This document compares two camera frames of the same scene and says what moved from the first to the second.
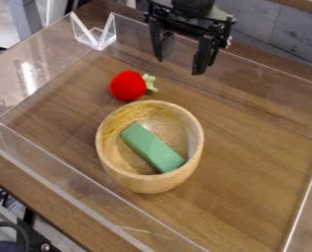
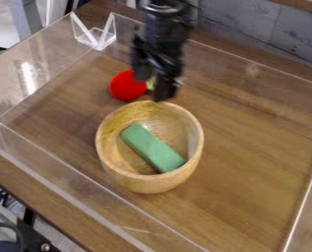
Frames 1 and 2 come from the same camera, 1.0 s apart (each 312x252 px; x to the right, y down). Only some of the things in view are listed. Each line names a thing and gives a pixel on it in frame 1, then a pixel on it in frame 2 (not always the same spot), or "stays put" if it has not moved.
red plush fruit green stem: (128, 86) stays put
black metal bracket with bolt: (39, 243) stays put
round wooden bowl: (148, 142) stays put
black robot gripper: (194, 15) → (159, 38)
